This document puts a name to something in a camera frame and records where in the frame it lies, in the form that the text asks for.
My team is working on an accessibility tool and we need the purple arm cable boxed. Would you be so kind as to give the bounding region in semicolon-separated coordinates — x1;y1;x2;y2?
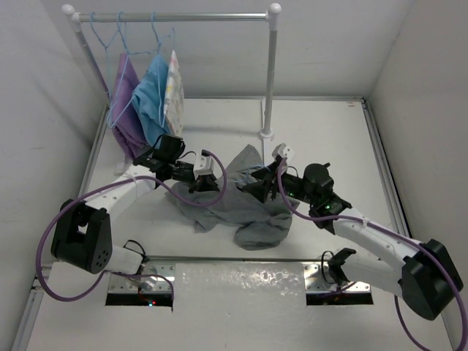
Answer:
276;156;468;351
36;148;228;303

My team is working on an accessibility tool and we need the purple hanging shirt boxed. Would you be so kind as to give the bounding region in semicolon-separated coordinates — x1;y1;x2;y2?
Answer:
108;53;147;160

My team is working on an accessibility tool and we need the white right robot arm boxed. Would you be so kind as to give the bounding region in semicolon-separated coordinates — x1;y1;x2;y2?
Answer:
241;159;464;320

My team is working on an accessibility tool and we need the white patterned hanging shirt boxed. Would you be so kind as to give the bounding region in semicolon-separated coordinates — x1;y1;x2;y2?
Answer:
164;51;184;137

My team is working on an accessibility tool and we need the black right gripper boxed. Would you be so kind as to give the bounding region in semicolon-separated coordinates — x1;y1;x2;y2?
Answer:
243;159;317;205

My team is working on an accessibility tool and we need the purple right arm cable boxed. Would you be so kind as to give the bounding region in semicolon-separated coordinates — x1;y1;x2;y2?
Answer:
276;156;468;351

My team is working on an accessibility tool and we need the blue wire hanger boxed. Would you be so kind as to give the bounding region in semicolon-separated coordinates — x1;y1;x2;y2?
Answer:
233;165;267;185

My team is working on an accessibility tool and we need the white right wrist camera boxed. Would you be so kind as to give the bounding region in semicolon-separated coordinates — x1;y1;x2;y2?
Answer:
271;143;295;162

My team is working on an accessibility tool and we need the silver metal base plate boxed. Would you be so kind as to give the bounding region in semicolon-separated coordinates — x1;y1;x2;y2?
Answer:
105;260;374;294

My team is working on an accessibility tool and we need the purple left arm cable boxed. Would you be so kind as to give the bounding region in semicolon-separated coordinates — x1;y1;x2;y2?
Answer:
36;148;228;303

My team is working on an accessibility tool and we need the grey t shirt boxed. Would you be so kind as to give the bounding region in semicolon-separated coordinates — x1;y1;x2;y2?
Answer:
165;145;293;251

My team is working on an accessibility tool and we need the blue hanger with purple shirt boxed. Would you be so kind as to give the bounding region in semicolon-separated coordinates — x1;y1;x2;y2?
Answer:
108;12;153;129

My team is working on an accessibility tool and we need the blue hanging shirt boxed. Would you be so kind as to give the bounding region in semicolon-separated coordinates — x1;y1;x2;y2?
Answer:
132;57;170;146

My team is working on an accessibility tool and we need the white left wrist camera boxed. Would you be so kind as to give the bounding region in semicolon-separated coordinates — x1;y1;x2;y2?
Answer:
193;154;214;178

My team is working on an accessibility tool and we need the white metal clothes rack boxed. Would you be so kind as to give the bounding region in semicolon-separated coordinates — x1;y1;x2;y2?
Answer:
61;3;282;146

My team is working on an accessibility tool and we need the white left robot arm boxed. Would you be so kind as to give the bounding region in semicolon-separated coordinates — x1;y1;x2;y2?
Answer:
50;135;227;275

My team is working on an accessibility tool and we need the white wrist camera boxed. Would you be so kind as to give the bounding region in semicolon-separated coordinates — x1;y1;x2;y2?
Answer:
271;143;295;162
193;154;214;178

